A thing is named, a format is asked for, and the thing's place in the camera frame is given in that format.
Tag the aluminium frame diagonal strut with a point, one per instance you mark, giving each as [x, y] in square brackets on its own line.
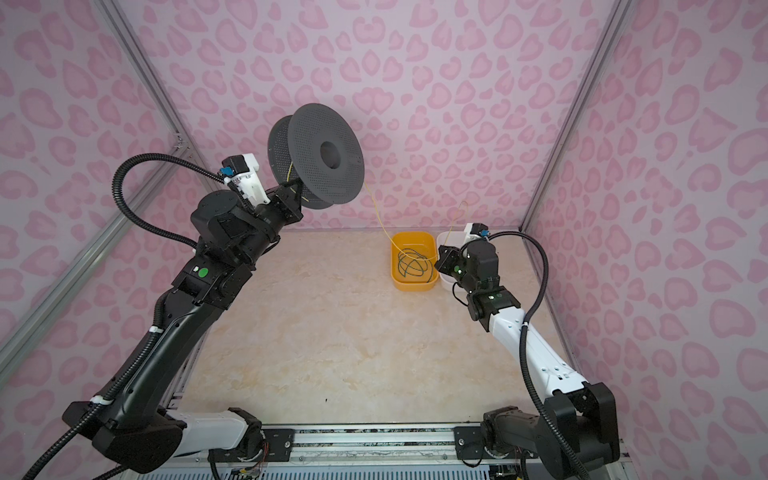
[38, 320]

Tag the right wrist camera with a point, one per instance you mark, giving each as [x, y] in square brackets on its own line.
[474, 231]

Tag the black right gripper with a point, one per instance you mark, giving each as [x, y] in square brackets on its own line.
[446, 262]

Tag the yellow plastic bin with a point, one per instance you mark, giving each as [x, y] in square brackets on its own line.
[413, 257]

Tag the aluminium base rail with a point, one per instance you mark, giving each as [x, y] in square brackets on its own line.
[363, 451]

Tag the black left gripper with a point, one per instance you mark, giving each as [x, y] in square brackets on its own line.
[289, 207]

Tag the white plastic bin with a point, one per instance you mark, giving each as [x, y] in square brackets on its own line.
[452, 239]

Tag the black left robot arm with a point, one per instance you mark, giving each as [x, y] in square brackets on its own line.
[125, 421]

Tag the dark grey cable spool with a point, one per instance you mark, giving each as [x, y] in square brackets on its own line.
[317, 150]

